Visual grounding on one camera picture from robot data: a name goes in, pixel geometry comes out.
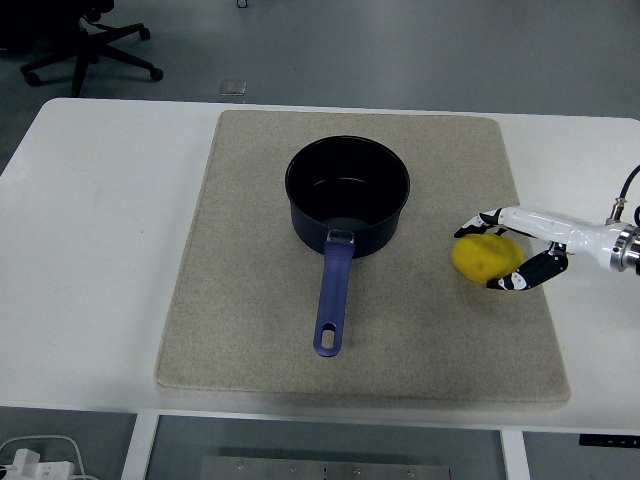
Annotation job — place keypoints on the grey metal plate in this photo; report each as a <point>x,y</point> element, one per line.
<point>325,470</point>

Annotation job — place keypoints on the white power strip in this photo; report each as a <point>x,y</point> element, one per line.
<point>35,467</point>

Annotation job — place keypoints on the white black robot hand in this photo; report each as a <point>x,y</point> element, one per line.
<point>555,227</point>

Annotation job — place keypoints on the beige rectangular mat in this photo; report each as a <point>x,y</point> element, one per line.
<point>260,300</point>

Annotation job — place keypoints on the black office chair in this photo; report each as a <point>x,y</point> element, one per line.
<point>90,45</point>

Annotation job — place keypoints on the black table control panel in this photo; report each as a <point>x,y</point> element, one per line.
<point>610,440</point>

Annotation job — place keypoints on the silver floor socket plate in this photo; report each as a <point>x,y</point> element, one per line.
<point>233,87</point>

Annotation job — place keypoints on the white table leg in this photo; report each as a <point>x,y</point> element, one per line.
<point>515,457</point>
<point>137,450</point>

